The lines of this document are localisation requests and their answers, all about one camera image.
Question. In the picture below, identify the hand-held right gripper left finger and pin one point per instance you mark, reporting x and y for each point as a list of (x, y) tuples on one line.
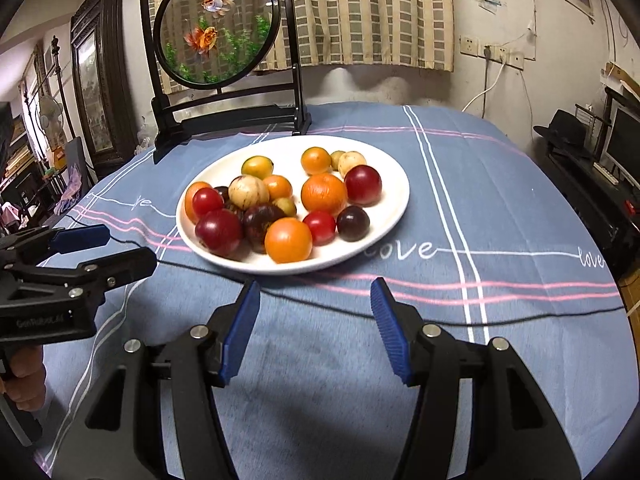
[(242, 332)]

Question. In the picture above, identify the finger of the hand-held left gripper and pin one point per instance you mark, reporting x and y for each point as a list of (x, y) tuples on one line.
[(80, 238), (130, 265)]

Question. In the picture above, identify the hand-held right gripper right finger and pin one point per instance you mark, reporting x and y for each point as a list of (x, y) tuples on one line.
[(390, 335)]

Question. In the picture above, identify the small red tomato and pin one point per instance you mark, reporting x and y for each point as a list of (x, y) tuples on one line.
[(319, 227), (207, 201)]

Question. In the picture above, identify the white round plate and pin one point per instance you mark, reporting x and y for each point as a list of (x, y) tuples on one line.
[(382, 230)]

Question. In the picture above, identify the dark brown mangosteen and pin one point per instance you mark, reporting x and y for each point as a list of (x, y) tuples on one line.
[(260, 227)]

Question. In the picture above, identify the dark purple plum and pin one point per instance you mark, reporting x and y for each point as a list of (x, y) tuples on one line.
[(353, 223)]

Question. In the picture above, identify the small dark purple fruit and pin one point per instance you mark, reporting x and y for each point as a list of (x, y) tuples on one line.
[(222, 192)]

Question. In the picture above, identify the small yellow round fruit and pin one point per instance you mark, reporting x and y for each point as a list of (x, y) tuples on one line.
[(286, 206)]

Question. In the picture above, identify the tan striped round fruit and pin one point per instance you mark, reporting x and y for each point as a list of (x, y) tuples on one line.
[(246, 192)]

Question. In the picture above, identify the small orange tomato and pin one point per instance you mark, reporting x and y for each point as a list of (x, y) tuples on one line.
[(277, 186)]

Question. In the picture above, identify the orange citrus fruit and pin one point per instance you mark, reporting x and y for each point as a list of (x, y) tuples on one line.
[(324, 193)]

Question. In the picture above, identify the yellow-green tomato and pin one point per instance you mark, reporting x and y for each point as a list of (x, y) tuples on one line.
[(256, 166)]

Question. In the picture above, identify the small beige round fruit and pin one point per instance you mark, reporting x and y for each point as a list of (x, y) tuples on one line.
[(352, 162)]

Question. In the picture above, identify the small olive-brown fruit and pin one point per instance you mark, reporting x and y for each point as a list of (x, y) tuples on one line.
[(336, 156)]

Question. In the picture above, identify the yellow-orange tomato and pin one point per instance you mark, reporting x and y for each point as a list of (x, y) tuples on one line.
[(316, 160)]

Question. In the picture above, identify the person's left hand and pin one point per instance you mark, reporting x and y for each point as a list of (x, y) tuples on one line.
[(27, 377)]

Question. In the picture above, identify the grey chair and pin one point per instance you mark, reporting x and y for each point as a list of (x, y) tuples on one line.
[(75, 160)]

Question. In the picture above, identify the blue plaid tablecloth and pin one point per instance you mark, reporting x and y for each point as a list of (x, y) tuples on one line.
[(500, 210)]

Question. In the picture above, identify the black side desk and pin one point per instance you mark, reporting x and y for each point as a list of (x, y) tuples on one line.
[(585, 200)]

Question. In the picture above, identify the cardboard box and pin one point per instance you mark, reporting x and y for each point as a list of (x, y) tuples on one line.
[(631, 290)]

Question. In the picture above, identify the round goldfish screen black stand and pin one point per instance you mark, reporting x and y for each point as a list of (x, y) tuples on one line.
[(215, 25)]

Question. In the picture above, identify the black hat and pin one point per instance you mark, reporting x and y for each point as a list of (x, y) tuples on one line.
[(562, 130)]

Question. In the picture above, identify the computer monitor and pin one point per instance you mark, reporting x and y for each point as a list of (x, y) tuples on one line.
[(625, 140)]

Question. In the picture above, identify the checked beige curtain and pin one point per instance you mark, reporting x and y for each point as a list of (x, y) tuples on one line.
[(375, 10)]

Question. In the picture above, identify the dark carved wooden frame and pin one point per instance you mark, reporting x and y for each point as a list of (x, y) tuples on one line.
[(117, 60)]

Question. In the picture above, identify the white double wall socket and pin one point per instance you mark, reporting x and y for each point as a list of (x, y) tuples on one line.
[(502, 55)]

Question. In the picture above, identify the taped wall label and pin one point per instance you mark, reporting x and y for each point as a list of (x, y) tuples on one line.
[(482, 1)]

